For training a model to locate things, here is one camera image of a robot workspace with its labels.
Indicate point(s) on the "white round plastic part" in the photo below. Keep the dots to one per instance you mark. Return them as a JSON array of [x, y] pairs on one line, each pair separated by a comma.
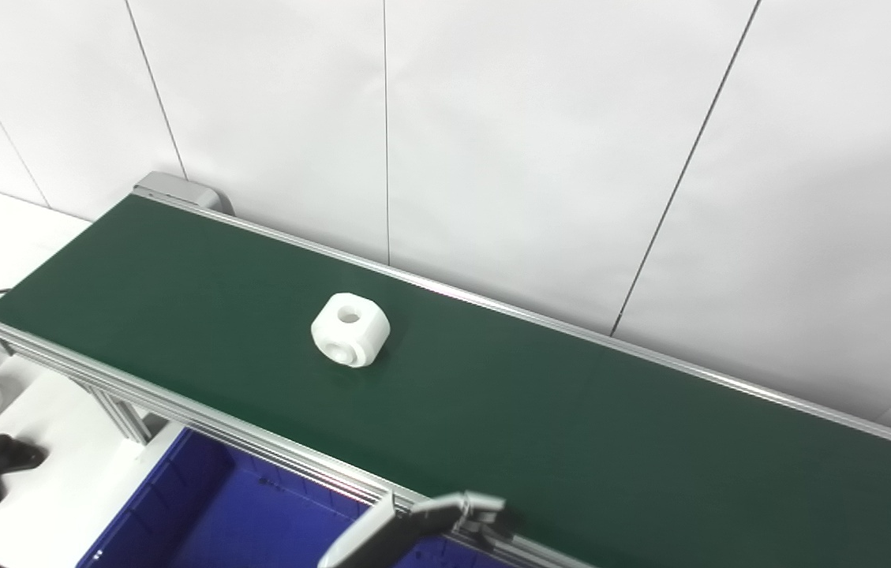
[[354, 335]]

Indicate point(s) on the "grey conveyor end housing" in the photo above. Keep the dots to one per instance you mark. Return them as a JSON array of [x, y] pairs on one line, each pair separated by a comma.
[[177, 188]]

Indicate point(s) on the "blue plastic bin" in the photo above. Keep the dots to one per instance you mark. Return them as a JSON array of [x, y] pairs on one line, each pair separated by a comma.
[[216, 513]]

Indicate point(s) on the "green conveyor belt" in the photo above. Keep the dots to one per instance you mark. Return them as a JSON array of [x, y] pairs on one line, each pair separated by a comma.
[[571, 426], [177, 414]]

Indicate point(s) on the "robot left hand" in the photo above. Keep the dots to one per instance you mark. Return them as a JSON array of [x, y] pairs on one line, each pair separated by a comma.
[[429, 521]]

